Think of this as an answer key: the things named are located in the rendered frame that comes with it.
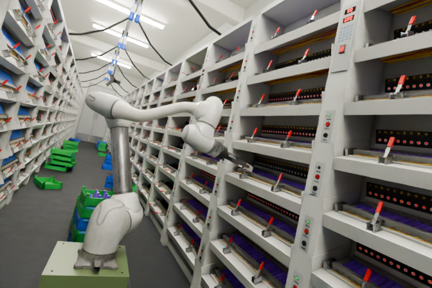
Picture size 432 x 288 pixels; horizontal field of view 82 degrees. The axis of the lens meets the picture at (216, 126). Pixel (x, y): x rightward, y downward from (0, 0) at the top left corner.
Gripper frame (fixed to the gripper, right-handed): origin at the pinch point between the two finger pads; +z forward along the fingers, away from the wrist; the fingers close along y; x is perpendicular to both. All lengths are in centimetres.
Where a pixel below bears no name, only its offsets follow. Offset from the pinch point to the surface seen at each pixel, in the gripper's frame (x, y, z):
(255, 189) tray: -9.7, 15.1, 0.0
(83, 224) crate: -78, -69, -49
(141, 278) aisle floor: -87, -41, -7
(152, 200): -63, -156, 16
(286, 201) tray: -9.0, 36.4, -0.4
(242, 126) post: 22.7, -15.9, -3.8
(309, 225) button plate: -14, 50, 0
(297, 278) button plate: -32, 50, 5
